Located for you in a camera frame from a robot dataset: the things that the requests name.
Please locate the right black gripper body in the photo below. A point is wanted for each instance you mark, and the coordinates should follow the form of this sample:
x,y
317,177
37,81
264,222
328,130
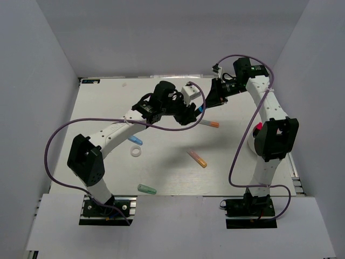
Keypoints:
x,y
229,89

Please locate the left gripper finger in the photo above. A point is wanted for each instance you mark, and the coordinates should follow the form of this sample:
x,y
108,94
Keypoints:
x,y
185,118
190,112

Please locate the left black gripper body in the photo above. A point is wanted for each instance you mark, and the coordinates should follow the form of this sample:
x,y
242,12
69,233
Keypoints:
x,y
177,106

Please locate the orange clear marker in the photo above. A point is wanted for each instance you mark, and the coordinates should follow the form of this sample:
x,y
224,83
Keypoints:
x,y
209,123
197,158

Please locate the pink black highlighter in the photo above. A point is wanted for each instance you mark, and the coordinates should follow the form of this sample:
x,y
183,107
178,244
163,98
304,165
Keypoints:
x,y
258,127

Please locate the blue black highlighter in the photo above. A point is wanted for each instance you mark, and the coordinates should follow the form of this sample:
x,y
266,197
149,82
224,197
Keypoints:
x,y
199,111

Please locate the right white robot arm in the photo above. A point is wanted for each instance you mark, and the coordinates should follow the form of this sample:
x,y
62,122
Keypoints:
x,y
278,131

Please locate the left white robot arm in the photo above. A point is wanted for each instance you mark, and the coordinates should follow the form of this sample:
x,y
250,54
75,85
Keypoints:
x,y
87,154

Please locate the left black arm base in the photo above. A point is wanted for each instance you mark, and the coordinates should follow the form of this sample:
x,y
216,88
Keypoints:
x,y
94,215

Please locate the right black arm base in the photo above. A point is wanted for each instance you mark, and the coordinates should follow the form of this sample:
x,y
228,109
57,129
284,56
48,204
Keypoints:
x,y
249,212

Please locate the blue translucent cap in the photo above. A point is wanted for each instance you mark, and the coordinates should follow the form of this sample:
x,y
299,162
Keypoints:
x,y
135,140

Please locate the white round divided container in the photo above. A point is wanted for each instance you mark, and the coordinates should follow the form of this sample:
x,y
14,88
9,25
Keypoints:
x,y
250,142

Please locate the green translucent cap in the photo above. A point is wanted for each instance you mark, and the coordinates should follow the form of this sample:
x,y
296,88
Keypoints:
x,y
146,189

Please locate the left corner label sticker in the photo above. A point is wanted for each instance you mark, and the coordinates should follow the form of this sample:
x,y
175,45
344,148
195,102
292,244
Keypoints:
x,y
90,81

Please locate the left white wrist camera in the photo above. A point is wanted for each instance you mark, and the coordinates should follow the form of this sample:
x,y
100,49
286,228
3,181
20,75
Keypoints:
x,y
190,92

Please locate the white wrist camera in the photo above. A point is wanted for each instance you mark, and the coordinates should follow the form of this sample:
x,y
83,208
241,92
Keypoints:
x,y
217,70
190,92

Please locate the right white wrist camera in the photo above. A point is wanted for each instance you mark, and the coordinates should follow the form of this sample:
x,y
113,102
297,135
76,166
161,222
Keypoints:
x,y
217,70

